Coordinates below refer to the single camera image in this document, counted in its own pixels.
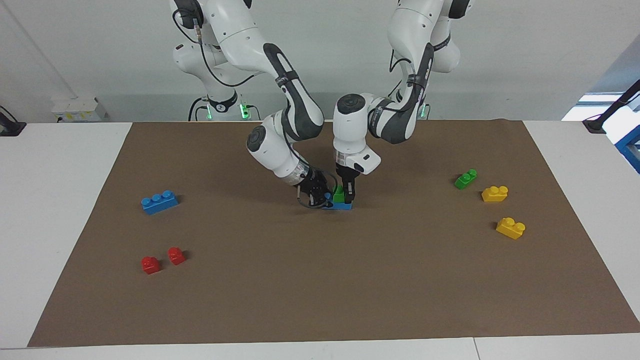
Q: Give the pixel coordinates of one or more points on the blue metal frame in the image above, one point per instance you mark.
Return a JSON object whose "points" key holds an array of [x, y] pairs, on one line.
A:
{"points": [[631, 150]]}

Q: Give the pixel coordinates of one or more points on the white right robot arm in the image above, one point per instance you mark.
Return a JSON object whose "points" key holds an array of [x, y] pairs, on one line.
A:
{"points": [[235, 30]]}

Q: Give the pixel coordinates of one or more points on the white power box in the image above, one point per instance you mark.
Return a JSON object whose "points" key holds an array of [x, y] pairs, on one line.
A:
{"points": [[75, 109]]}

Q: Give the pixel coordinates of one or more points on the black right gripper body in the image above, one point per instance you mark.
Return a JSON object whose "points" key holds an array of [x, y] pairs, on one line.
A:
{"points": [[312, 184]]}

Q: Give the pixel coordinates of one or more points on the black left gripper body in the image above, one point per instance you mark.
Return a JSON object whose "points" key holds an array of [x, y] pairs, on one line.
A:
{"points": [[346, 177]]}

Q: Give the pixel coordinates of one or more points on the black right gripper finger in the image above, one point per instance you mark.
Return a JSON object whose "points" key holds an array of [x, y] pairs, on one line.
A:
{"points": [[317, 201], [328, 192]]}

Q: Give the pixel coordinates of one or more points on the black table clamp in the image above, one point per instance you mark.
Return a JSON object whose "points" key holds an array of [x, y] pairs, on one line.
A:
{"points": [[10, 127]]}

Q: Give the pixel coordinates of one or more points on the green two-stud toy brick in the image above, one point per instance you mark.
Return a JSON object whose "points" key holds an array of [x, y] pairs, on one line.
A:
{"points": [[339, 196], [465, 179]]}

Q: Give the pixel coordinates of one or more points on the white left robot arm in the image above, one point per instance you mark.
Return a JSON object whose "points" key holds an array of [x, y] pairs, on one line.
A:
{"points": [[350, 130]]}

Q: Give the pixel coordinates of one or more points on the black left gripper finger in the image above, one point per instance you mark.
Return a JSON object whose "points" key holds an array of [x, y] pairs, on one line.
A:
{"points": [[350, 193]]}

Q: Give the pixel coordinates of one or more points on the brown paper table mat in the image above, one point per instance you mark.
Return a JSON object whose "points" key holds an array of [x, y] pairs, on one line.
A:
{"points": [[320, 280]]}

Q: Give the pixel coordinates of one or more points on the red one-stud toy brick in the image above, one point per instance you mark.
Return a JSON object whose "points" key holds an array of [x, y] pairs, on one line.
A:
{"points": [[176, 256], [150, 265]]}

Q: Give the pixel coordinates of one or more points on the blue three-stud toy brick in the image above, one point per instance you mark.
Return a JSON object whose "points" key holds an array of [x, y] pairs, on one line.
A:
{"points": [[160, 204], [342, 206]]}

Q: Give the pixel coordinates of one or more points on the yellow two-stud toy brick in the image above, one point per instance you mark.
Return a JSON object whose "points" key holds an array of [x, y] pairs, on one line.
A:
{"points": [[494, 194], [510, 228]]}

